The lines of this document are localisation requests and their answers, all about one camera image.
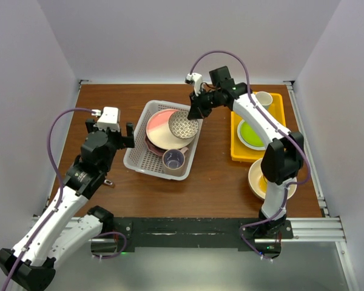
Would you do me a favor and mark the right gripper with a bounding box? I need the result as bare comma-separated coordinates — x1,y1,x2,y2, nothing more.
187,87,221,120

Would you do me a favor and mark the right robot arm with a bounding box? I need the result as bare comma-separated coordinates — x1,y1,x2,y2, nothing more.
185,66,304,238

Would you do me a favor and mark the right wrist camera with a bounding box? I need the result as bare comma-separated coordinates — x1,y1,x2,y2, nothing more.
185,73,203,96

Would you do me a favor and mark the pink dotted scalloped plate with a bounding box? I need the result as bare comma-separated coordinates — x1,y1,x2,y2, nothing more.
145,139,166,156

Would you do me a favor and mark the light blue mug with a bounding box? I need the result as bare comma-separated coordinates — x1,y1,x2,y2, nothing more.
255,92,273,111

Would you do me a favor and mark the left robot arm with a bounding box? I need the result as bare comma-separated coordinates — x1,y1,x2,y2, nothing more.
0,119,135,290

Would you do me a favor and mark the lime green plate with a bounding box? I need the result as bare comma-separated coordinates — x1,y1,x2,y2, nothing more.
237,120,265,151

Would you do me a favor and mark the spatula with wooden handle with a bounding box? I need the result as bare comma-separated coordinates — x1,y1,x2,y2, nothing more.
104,179,114,187

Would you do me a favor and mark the cream ceramic bowl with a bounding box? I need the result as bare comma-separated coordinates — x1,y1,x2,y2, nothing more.
248,158,297,200

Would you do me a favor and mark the pink cream branch plate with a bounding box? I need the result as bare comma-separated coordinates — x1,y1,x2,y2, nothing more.
146,109,194,150

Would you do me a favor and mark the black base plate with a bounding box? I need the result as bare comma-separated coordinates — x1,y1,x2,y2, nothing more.
78,216,294,255

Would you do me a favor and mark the yellow glass cup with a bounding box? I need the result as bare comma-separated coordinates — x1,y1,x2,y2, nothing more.
259,176,267,193

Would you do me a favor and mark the yellow plastic tray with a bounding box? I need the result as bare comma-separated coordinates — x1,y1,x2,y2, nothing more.
231,92,286,163

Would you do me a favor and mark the pink purple mug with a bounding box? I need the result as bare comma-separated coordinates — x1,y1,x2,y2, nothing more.
161,147,189,176

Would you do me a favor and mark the white plastic basket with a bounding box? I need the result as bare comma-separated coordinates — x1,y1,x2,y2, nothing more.
123,100,203,181

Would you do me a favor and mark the purple patterned small bowl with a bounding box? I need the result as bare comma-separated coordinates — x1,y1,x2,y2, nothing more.
168,110,199,139

